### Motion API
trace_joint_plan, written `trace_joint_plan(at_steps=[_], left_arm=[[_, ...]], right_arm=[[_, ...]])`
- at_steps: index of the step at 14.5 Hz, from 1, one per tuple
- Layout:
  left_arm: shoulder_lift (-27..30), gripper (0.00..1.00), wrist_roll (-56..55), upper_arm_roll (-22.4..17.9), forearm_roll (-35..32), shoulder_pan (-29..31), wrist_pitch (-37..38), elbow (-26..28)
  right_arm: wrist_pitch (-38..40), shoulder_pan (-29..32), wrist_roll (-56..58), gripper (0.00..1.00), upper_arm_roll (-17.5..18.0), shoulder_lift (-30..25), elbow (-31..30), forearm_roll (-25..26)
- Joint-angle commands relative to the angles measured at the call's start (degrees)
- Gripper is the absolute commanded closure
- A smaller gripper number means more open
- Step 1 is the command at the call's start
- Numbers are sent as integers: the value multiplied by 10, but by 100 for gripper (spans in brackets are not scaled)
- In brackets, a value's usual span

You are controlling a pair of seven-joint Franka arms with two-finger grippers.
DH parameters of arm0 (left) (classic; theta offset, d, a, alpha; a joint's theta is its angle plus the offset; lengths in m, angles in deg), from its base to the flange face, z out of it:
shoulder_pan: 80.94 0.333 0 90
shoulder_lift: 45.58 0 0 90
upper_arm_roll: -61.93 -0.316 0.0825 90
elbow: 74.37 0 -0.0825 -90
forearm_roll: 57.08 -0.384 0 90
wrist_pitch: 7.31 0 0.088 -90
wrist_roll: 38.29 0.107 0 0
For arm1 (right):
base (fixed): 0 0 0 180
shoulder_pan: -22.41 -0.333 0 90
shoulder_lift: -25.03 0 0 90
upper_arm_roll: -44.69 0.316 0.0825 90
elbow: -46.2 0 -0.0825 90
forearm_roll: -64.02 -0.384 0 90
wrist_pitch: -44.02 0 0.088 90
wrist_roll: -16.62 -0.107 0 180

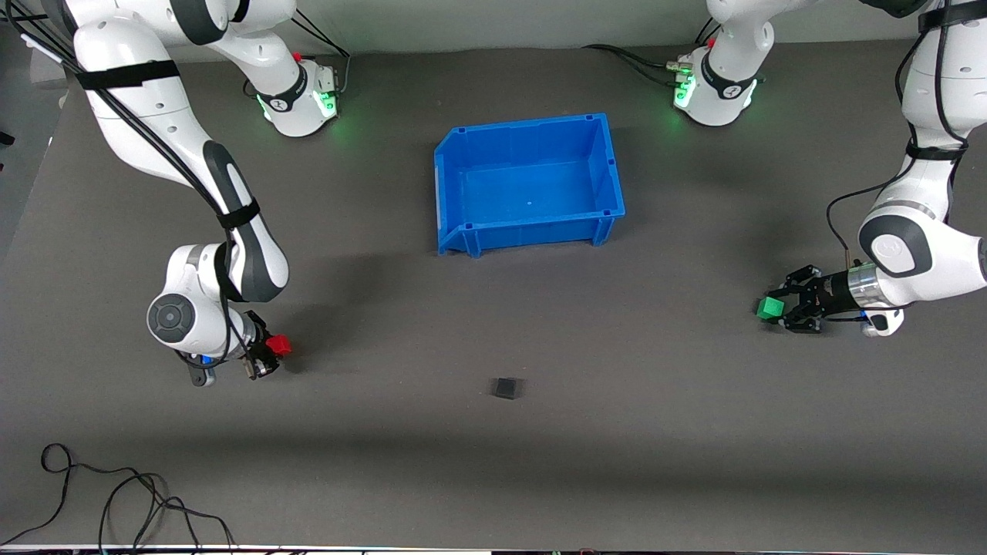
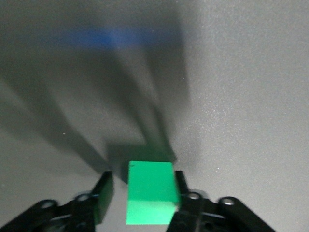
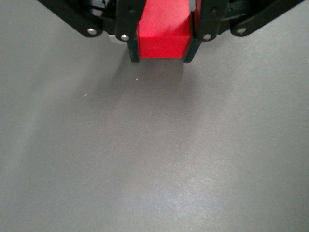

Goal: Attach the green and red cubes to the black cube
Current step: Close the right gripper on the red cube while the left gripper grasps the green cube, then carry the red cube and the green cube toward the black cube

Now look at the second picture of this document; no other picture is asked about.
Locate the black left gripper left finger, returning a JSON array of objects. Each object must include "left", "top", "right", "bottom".
[{"left": 7, "top": 171, "right": 114, "bottom": 232}]

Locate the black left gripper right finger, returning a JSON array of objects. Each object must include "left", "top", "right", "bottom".
[{"left": 166, "top": 170, "right": 278, "bottom": 232}]

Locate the small green cube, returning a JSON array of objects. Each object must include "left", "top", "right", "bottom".
[{"left": 125, "top": 161, "right": 182, "bottom": 225}]

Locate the dark grey table mat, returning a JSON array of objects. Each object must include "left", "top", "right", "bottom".
[{"left": 0, "top": 0, "right": 309, "bottom": 232}]

